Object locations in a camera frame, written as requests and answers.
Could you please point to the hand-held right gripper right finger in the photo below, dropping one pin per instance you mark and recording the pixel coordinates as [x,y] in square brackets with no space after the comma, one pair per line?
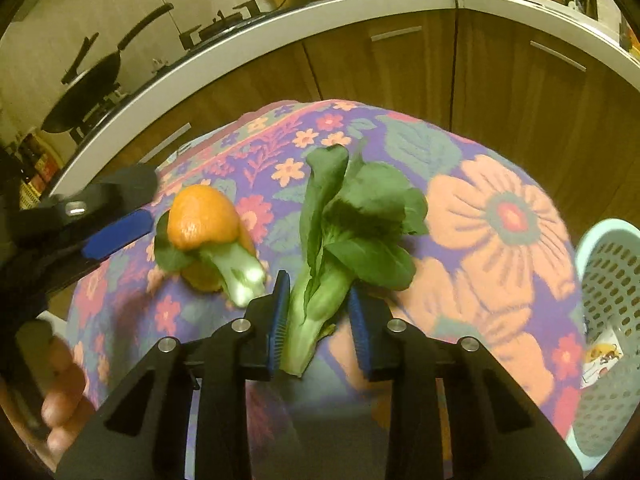
[357,330]

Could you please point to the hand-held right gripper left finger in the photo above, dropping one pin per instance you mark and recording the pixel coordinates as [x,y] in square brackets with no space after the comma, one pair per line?
[280,325]

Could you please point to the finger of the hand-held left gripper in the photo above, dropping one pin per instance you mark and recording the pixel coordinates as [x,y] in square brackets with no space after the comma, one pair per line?
[120,232]

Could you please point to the small bok choy stalk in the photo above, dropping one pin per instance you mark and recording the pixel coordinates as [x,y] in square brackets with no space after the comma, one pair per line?
[237,272]

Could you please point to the orange peel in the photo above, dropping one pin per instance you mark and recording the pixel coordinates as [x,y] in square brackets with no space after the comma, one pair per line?
[202,220]

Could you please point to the large bok choy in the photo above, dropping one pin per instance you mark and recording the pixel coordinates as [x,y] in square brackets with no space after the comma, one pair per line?
[360,220]

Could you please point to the light blue plastic basket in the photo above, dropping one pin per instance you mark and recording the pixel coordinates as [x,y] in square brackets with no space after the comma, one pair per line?
[590,240]

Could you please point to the person's left hand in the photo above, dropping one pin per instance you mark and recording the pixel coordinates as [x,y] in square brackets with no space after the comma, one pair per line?
[67,395]

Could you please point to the group of condiment bottles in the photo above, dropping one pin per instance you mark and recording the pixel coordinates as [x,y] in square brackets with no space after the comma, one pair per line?
[32,175]

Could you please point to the black wok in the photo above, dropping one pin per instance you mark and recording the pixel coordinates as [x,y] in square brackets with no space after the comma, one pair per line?
[85,100]

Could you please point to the floral printed cloth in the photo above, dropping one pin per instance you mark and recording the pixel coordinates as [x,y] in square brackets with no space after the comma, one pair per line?
[500,260]

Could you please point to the black gas stove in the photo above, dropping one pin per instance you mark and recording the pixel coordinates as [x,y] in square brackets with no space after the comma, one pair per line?
[220,25]

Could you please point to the wooden base cabinet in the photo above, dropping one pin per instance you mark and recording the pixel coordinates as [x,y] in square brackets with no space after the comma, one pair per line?
[400,65]

